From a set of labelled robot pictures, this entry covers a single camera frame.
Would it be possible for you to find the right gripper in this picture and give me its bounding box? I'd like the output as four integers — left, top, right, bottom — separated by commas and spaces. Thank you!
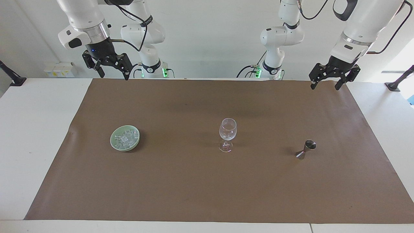
82, 38, 134, 81

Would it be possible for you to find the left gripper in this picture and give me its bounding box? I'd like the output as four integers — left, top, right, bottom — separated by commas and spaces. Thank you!
309, 55, 361, 91

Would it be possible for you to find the clear ice cubes pile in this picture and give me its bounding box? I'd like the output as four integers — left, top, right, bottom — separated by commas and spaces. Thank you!
114, 129, 138, 150

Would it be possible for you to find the clear wine glass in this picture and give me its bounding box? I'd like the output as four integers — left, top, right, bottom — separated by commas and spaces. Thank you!
218, 118, 238, 153

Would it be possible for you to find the black stand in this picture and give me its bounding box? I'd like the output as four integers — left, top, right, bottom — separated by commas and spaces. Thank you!
0, 60, 27, 87
384, 65, 414, 92

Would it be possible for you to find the green ceramic bowl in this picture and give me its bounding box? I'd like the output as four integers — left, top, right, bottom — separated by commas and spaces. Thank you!
110, 125, 141, 152

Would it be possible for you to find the metal double jigger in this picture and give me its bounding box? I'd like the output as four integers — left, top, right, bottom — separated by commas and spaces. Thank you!
295, 139, 317, 161

